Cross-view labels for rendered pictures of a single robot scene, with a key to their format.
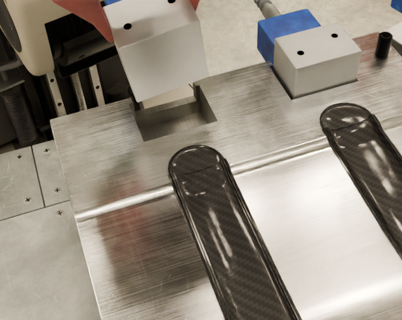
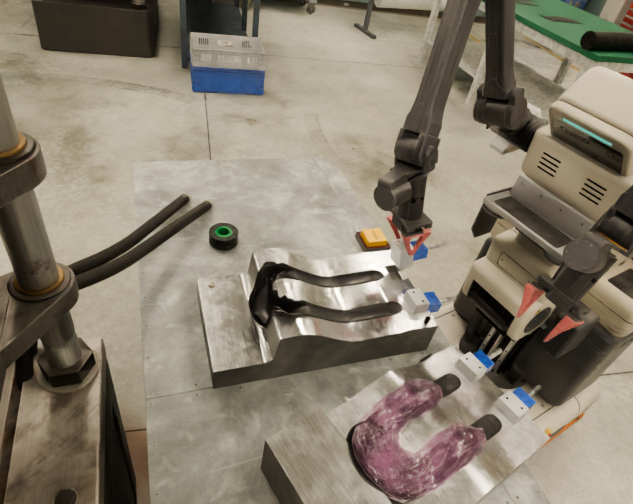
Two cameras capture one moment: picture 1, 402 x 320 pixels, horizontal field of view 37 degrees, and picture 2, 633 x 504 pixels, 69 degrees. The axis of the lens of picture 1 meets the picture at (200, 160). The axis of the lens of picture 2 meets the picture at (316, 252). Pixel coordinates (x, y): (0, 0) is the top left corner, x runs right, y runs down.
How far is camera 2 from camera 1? 0.93 m
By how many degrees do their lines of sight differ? 55
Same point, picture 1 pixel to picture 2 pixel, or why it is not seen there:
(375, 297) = (339, 301)
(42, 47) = (468, 284)
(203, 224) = (359, 276)
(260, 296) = (340, 283)
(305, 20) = (435, 302)
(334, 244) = (354, 297)
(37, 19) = (472, 275)
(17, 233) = not seen: hidden behind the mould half
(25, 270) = not seen: hidden behind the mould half
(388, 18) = not seen: outside the picture
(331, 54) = (413, 298)
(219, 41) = not seen: outside the picture
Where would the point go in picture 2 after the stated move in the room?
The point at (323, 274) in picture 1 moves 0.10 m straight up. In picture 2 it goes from (345, 293) to (354, 262)
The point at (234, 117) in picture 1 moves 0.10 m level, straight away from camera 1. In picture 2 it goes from (394, 284) to (434, 290)
